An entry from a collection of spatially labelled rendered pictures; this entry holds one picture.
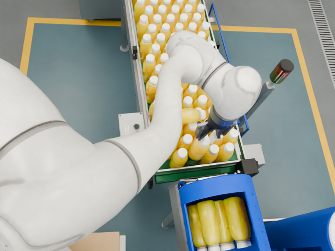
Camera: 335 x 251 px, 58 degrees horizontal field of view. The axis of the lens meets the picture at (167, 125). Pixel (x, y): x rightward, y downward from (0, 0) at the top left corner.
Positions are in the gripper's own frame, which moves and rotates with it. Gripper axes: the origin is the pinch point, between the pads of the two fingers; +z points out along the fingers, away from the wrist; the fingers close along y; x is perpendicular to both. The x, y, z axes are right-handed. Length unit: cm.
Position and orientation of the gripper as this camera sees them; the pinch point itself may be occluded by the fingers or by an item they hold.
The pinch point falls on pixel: (207, 138)
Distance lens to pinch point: 112.9
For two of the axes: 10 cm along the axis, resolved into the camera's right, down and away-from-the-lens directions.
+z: -1.2, 4.0, 9.1
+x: -1.6, -9.1, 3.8
